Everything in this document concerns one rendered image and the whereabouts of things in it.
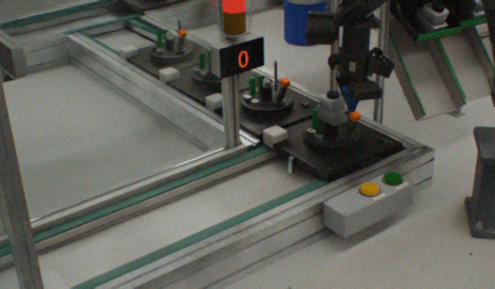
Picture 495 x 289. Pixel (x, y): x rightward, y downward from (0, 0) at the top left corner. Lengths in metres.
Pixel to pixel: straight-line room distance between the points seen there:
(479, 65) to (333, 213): 0.70
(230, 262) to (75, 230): 0.34
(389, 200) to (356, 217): 0.10
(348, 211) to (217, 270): 0.30
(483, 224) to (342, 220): 0.33
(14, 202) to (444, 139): 1.28
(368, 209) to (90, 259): 0.59
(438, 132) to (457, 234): 0.49
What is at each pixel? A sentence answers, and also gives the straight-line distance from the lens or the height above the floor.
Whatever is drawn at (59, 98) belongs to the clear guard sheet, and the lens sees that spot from 1.53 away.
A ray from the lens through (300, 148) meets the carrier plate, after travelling 1.77.
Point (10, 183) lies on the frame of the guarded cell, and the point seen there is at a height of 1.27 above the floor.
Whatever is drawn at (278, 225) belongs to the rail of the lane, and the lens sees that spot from 1.53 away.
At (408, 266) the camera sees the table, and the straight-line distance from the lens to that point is 1.59.
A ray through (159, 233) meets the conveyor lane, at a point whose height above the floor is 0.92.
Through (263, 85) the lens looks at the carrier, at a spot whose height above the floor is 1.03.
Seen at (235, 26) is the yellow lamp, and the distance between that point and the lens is 1.64.
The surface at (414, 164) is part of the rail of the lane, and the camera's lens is 1.78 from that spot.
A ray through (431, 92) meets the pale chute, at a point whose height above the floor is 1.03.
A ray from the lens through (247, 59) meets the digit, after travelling 1.68.
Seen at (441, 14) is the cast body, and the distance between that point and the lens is 1.82.
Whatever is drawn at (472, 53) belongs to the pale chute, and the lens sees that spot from 2.09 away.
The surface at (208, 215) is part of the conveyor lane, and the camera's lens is 1.64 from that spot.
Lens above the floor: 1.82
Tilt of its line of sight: 28 degrees down
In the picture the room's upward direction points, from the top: 2 degrees counter-clockwise
